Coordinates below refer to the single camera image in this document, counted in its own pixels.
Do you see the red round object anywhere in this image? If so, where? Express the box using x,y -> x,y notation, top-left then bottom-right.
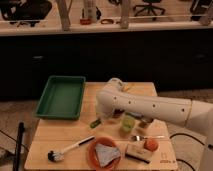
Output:
80,18 -> 91,25

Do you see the metal spoon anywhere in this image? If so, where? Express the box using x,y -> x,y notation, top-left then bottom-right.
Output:
130,135 -> 165,141

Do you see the black office chair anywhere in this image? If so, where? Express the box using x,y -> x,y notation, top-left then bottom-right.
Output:
0,0 -> 52,27
133,0 -> 165,16

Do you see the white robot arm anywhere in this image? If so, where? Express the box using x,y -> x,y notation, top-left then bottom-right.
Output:
96,78 -> 213,171

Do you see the black office chair centre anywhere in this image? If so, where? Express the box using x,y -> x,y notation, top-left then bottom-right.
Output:
133,0 -> 165,16

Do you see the beige sponge block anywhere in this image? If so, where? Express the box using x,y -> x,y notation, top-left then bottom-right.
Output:
125,144 -> 152,164

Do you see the small brown cup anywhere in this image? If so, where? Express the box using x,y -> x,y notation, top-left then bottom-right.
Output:
112,110 -> 123,118

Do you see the black pole stand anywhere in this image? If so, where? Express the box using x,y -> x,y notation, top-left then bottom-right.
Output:
13,122 -> 25,171

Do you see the orange fruit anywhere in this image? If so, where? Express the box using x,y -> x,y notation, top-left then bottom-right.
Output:
144,138 -> 158,152

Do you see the black office chair left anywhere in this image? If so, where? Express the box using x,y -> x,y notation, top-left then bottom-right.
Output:
0,0 -> 52,27

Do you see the green pepper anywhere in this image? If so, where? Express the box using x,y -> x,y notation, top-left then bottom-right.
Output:
90,119 -> 101,129

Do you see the grey folded cloth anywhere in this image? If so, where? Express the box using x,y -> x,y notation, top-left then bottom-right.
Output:
95,143 -> 121,167

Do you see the green plastic tray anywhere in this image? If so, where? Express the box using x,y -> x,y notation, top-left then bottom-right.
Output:
36,76 -> 86,120

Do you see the orange plate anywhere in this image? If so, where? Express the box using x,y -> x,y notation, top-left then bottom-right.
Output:
86,137 -> 121,171

